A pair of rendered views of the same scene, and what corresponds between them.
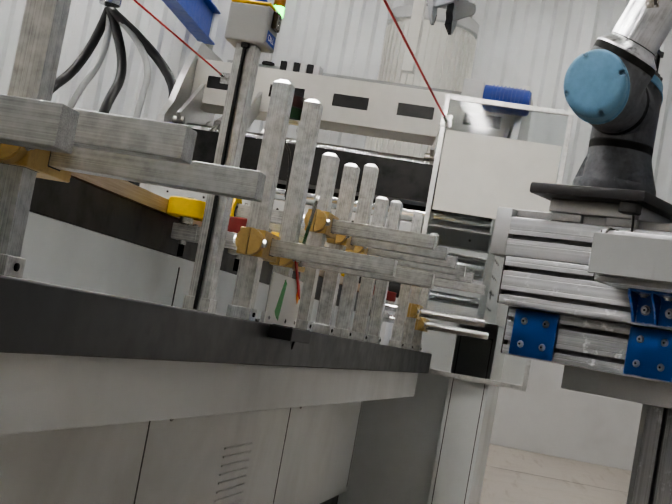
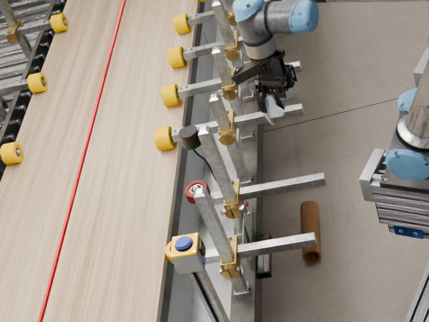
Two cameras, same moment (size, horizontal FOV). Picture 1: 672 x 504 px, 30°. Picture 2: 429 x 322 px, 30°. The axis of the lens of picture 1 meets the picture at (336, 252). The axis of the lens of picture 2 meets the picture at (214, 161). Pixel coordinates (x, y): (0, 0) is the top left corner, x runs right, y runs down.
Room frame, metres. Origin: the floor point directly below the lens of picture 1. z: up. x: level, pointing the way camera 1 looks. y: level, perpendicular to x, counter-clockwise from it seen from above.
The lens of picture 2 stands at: (0.65, -0.08, 2.59)
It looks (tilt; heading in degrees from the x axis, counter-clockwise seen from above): 39 degrees down; 5
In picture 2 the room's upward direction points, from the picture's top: 22 degrees counter-clockwise
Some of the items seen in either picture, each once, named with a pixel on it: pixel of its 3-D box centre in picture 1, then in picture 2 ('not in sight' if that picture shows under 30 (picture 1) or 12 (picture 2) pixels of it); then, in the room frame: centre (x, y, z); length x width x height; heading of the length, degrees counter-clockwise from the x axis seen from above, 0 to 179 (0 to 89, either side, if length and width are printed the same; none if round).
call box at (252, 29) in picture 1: (252, 27); (188, 254); (2.07, 0.21, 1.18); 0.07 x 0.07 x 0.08; 78
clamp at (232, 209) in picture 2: (286, 255); (232, 199); (2.60, 0.10, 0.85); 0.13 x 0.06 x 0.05; 168
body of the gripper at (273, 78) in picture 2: not in sight; (271, 71); (2.32, -0.14, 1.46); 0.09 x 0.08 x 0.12; 52
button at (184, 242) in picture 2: not in sight; (183, 243); (2.07, 0.21, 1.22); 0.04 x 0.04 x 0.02
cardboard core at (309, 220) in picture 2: not in sight; (310, 230); (3.14, -0.12, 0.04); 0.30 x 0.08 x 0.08; 168
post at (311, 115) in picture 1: (293, 213); (225, 184); (2.57, 0.10, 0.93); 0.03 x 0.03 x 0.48; 78
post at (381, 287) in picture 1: (383, 277); not in sight; (3.80, -0.16, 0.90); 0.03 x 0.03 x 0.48; 78
